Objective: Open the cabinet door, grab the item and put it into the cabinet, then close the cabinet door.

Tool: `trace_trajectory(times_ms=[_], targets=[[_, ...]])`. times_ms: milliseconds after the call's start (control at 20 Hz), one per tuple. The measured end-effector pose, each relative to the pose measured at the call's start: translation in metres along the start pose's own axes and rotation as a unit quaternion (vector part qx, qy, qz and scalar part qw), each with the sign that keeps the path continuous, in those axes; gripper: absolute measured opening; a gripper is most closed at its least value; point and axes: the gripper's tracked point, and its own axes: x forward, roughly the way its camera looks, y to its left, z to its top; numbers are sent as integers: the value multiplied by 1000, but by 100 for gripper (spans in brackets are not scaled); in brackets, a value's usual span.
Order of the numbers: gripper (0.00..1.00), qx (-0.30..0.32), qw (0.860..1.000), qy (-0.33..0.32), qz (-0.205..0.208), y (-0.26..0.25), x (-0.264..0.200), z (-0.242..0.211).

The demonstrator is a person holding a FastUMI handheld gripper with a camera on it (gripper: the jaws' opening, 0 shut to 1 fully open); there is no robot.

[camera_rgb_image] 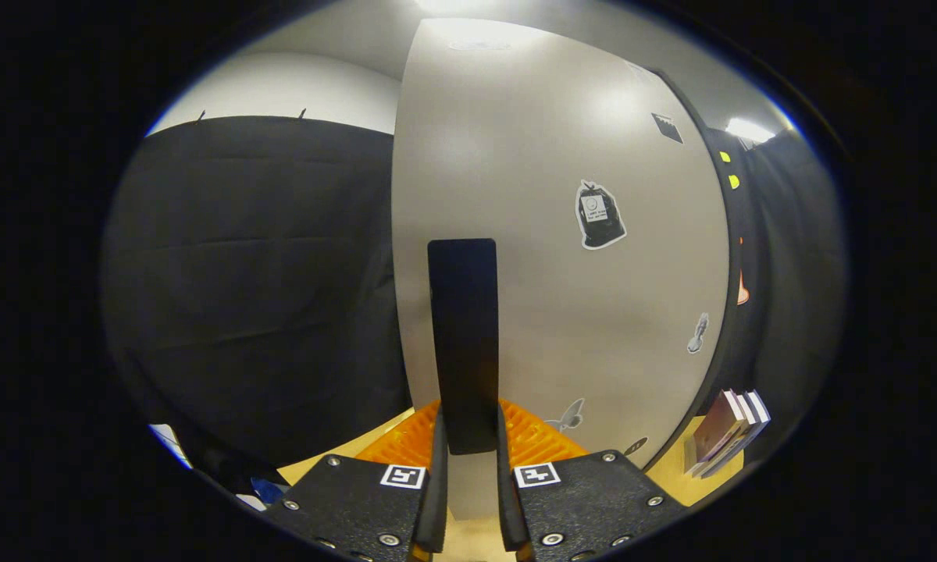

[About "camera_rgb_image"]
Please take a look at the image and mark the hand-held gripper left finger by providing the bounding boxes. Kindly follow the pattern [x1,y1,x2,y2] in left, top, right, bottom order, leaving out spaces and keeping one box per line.
[262,400,450,562]

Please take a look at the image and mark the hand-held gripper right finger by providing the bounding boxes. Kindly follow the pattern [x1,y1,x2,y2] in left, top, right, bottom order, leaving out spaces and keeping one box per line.
[496,398,692,562]

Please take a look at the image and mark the black door handle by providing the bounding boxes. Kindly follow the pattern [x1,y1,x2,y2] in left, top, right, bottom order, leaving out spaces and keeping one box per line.
[427,238,501,456]

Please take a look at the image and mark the beige cabinet door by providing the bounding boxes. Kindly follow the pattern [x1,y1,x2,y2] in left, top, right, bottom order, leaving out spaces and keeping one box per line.
[391,17,731,520]

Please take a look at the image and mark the beige book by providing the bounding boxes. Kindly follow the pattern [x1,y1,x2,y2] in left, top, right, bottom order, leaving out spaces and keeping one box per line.
[703,393,760,477]

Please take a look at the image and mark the grey cabinet body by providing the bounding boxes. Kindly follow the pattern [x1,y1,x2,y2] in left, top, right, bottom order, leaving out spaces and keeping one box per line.
[648,69,754,473]

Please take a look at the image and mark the black backdrop cloth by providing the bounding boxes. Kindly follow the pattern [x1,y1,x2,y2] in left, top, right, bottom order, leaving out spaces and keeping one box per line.
[102,116,848,469]

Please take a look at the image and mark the small ceiling light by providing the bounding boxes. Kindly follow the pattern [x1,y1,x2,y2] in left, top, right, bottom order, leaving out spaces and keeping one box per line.
[725,117,775,144]

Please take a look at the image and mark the large ceiling light panel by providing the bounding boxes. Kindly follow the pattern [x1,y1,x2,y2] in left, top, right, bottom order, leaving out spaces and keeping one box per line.
[418,0,485,16]

